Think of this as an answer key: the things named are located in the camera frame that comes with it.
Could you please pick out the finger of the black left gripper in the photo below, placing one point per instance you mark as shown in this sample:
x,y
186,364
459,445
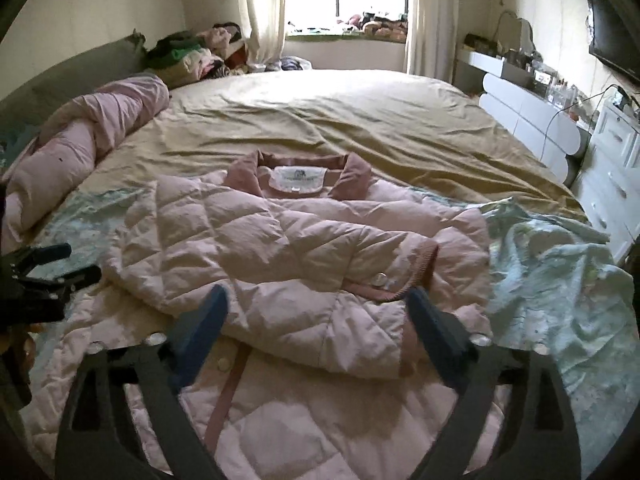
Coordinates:
x,y
38,299
27,259

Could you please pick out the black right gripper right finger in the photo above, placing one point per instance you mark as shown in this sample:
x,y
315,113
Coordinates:
x,y
512,418

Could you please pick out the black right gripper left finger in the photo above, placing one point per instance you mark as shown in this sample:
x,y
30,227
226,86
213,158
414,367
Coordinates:
x,y
97,438

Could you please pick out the pink quilted jacket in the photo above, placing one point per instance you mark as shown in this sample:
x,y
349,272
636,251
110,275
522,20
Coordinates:
x,y
318,373

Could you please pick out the clothes on window sill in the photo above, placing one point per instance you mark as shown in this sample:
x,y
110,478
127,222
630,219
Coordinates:
x,y
369,25

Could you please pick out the rolled pink duvet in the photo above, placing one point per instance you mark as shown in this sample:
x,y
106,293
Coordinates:
x,y
75,138

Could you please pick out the grey green headboard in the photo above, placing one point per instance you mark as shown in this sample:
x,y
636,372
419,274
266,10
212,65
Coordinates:
x,y
36,100

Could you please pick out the cartoon print blue blanket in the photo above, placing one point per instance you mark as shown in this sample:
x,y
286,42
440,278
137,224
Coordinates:
x,y
553,282

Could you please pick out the white chest of drawers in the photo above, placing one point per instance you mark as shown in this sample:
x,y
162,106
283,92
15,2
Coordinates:
x,y
607,185

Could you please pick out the white rounded dressing table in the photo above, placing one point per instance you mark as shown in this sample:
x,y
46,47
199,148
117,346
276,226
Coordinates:
x,y
551,135

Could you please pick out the tan bed sheet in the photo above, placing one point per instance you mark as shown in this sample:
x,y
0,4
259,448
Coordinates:
x,y
410,129

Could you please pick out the left cream curtain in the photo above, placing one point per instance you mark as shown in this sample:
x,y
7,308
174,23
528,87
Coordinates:
x,y
263,26

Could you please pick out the cream curtain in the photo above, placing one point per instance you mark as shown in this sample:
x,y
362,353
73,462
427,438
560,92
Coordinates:
x,y
432,38
263,26

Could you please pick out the heart shaped vanity mirror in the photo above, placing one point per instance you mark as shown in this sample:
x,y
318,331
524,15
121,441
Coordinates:
x,y
513,33

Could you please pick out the right cream curtain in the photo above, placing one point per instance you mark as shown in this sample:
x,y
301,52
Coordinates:
x,y
432,38

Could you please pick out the pile of clothes by wall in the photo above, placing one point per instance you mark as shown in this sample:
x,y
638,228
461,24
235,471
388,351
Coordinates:
x,y
218,52

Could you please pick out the black wall television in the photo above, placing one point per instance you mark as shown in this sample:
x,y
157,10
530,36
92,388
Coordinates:
x,y
609,40

